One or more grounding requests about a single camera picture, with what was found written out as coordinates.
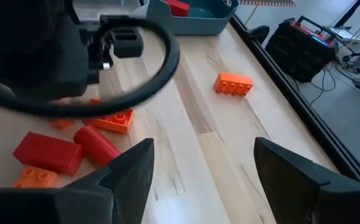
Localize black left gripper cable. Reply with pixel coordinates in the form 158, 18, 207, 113
0, 17, 181, 118

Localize black crate with red top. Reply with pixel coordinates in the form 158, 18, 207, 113
265, 16, 336, 83

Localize black aluminium rig frame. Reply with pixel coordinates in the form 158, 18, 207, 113
229, 14, 360, 189

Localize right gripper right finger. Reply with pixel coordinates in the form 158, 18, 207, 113
253, 136, 360, 224

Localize orange four-stud brick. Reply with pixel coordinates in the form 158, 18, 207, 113
12, 165, 59, 189

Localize black floor cables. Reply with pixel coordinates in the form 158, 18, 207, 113
309, 52, 360, 106

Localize orange eight-stud brick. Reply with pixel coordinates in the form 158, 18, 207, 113
214, 72, 254, 97

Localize red rectangular block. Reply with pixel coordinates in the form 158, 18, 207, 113
12, 131, 83, 177

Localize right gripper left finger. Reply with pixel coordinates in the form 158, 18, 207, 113
63, 138, 155, 224

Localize red cylinder block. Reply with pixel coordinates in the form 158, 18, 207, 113
73, 125, 121, 166

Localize teal grey plastic bin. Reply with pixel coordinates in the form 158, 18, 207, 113
145, 0, 240, 36

